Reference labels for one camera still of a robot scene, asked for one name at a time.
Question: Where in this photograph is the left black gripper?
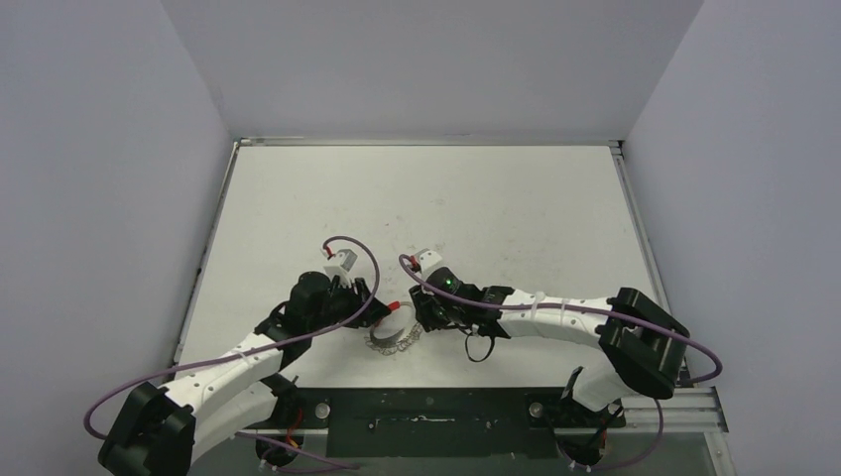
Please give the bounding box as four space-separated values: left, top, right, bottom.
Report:
308 277 390 332

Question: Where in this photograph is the metal keyring organizer red handle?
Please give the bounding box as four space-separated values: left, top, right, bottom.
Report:
365 300 423 356

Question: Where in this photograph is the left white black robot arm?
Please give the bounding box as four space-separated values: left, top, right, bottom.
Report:
97 272 393 475

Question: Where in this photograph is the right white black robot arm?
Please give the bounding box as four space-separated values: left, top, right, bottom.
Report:
407 264 689 425

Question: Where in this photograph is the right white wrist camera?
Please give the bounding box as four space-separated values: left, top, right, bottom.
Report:
409 248 444 280

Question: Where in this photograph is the black mounting base plate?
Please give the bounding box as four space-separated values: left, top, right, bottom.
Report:
253 387 626 458

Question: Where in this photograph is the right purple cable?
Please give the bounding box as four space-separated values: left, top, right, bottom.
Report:
398 253 724 474

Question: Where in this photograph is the aluminium frame rail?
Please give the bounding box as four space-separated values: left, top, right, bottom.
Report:
193 384 727 442

